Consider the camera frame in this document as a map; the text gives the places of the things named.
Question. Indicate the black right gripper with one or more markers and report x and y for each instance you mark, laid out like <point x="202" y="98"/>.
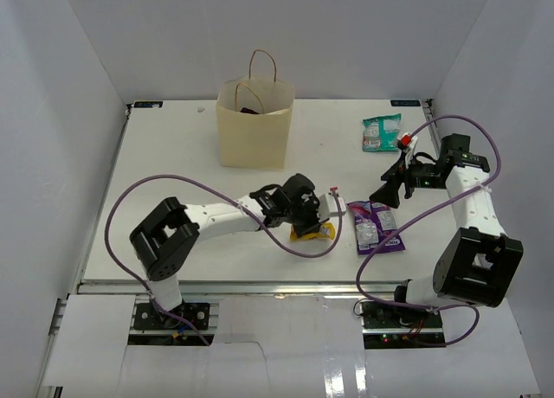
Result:
<point x="389" y="194"/>

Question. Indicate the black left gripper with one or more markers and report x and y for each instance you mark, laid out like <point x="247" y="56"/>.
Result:
<point x="313" y="204"/>

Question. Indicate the yellow snack bar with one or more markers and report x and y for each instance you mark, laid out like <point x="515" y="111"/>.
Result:
<point x="326" y="231"/>

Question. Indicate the beige paper bag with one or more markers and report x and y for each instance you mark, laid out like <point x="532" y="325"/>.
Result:
<point x="248" y="141"/>

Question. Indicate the purple snack bag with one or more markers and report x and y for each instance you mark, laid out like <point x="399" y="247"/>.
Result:
<point x="249" y="111"/>

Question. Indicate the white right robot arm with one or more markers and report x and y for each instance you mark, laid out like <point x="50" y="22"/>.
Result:
<point x="480" y="261"/>

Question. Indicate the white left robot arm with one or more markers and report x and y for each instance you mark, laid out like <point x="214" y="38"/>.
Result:
<point x="165" y="238"/>

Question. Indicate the purple white snack packet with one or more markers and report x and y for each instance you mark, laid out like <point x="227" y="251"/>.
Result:
<point x="373" y="223"/>

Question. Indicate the teal snack packet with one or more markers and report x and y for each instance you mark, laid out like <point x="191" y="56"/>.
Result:
<point x="380" y="133"/>

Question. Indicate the white cardboard front panel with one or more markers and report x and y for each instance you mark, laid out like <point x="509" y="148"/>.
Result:
<point x="290" y="347"/>

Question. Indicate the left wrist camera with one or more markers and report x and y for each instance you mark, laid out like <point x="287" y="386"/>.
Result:
<point x="331" y="205"/>

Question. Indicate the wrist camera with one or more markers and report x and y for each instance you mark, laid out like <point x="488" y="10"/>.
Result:
<point x="407" y="144"/>
<point x="331" y="205"/>

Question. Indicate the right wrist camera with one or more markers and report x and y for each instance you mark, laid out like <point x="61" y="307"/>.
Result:
<point x="407" y="144"/>

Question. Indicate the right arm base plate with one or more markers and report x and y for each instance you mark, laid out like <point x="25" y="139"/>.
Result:
<point x="388" y="327"/>

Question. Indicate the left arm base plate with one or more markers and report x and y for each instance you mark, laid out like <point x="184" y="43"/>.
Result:
<point x="148" y="317"/>

